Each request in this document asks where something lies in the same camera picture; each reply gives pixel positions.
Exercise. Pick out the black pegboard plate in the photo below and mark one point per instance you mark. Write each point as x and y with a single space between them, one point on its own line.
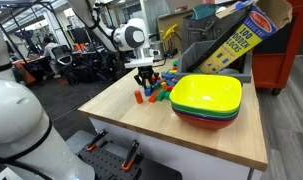
104 163

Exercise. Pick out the green plastic bowl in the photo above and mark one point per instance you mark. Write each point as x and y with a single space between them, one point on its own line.
204 113

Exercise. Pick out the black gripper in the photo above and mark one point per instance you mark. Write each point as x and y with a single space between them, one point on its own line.
146 71

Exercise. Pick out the long yellow wooden block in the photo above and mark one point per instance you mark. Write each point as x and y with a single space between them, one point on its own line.
172 71

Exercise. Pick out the grey fabric bin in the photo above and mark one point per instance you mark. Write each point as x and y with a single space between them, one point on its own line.
204 30

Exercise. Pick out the red plastic bowl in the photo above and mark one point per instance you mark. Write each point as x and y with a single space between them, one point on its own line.
204 124

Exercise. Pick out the dark robot base platform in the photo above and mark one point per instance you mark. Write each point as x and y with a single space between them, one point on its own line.
157 171

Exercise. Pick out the wooden blocks cardboard box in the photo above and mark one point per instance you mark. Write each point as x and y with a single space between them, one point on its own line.
244 36

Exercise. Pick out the yellow plastic bowl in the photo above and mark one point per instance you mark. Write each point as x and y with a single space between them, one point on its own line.
206 91

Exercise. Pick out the red tool cart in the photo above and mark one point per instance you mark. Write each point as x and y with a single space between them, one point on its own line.
291 50

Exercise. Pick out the black office chair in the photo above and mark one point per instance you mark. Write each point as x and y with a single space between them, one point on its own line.
62 56

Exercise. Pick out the blue clamp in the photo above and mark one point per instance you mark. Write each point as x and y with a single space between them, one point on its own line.
171 53

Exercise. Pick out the blue plastic bowl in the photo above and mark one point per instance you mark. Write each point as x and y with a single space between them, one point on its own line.
204 117

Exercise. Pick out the red wooden cylinder block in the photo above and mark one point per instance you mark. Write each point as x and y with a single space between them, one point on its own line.
138 97

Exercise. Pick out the grey plastic bin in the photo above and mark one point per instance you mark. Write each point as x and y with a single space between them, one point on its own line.
191 56

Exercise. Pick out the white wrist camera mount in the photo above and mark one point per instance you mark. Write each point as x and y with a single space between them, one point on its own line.
139 61

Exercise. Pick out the seated person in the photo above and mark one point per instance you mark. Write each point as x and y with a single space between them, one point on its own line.
50 50

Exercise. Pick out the blue wooden cube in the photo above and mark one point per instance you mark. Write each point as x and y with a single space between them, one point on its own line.
148 92

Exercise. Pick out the yellow wooden cube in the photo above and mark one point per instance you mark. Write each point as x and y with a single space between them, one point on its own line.
163 85

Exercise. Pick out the black orange clamp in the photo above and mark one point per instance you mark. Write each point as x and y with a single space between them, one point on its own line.
131 155
97 140

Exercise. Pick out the long green wooden block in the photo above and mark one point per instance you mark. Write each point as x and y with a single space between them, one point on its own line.
161 95

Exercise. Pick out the brown cardboard box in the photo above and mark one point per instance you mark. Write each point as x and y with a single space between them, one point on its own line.
164 18

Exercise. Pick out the long red wooden block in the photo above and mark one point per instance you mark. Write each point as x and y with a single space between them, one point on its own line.
154 96

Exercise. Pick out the blue wooden block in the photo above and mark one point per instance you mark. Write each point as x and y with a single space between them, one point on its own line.
167 78

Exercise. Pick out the teal bag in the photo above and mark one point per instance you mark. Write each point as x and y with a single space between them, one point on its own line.
202 11

